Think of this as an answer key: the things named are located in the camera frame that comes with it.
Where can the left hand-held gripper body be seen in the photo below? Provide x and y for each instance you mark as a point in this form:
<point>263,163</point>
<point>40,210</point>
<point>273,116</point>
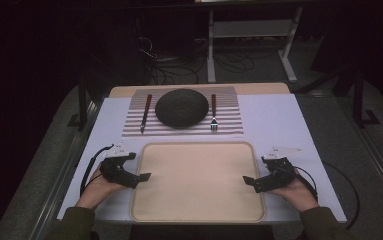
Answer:
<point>114,170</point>

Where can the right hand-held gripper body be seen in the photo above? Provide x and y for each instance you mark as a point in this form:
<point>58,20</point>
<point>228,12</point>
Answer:
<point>282,173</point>

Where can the beige tray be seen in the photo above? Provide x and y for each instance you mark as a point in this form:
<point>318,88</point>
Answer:
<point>195,183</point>

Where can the black round textured plate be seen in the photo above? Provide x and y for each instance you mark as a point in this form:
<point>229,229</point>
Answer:
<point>181,108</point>

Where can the person's right hand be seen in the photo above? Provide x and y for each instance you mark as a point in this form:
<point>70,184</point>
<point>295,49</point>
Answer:
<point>299,195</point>

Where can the person's left hand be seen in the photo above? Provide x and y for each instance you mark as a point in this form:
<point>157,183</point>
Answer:
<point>95,191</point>

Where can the striped placemat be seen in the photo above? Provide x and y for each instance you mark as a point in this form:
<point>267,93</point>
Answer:
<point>232,123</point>

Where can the black metal stand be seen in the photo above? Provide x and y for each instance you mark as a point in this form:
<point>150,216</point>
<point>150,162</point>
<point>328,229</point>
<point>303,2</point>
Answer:
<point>82,106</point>
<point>359,103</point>

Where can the white metal stand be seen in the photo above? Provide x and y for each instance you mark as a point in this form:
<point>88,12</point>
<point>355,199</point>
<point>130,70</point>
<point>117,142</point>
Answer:
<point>250,29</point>

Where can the metal floor rail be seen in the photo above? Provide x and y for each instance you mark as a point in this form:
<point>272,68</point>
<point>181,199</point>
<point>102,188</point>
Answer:
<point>375,156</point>
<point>62,180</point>

